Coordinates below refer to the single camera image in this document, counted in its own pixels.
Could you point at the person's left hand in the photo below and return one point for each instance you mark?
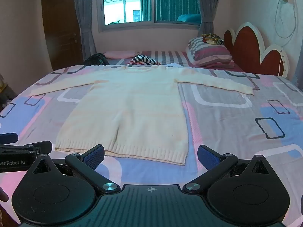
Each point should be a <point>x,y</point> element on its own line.
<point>2,195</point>

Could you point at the white folded cloth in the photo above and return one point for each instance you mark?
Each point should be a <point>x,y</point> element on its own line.
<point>174,64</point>

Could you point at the window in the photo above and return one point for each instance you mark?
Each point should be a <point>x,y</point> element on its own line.
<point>118,2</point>

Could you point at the brown wooden door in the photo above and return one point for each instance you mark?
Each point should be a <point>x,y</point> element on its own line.
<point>61,28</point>

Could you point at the patterned grey pink blanket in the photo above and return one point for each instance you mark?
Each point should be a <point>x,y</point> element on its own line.
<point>224,123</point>

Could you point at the striped bed sheet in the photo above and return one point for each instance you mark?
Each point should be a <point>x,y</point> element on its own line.
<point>175,56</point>

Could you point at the teal curtain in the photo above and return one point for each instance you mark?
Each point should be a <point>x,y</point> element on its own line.
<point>172,0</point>

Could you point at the red white headboard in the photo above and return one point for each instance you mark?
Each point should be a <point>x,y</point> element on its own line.
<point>248,49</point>

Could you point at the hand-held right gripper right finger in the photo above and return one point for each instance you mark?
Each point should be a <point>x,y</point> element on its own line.
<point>208,156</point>

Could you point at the pink folded cloth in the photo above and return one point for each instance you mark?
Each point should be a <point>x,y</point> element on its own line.
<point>120,54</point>

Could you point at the cream knit sweater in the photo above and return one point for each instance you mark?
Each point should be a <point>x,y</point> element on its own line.
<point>130,113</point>

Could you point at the grey curtain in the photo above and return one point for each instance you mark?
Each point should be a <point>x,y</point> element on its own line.
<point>208,4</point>
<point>85,16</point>

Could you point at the colourful small cushion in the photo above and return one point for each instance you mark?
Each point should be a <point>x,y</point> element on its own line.
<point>213,39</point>

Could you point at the stack of striped pillows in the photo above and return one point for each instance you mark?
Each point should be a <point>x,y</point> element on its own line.
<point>210,52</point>

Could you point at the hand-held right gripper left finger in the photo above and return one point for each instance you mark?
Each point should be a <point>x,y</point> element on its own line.
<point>94,155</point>

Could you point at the striped red black garment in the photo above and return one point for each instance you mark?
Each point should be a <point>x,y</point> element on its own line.
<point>144,60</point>

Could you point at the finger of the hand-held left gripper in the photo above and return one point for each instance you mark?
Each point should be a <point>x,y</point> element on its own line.
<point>35,147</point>
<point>8,138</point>

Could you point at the black bag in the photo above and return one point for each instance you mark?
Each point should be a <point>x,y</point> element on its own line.
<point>95,59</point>

